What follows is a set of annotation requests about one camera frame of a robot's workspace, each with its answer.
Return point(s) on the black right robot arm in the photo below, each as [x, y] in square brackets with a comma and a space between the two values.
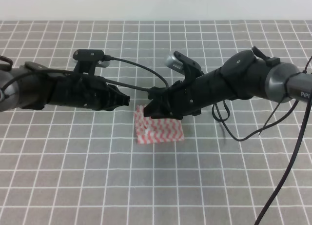
[246, 74]

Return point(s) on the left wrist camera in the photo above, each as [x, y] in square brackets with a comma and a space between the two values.
[88, 59]

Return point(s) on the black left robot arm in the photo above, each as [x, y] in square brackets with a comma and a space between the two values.
[33, 86]

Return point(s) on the pink white wavy towel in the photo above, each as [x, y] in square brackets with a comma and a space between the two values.
[149, 131]

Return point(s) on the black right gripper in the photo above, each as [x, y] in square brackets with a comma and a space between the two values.
[175, 102]

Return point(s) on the grey checked tablecloth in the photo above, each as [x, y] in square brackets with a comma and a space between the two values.
[66, 166]

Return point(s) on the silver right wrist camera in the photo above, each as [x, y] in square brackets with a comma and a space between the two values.
[183, 65]

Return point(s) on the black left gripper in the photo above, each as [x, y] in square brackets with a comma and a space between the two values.
[83, 92]

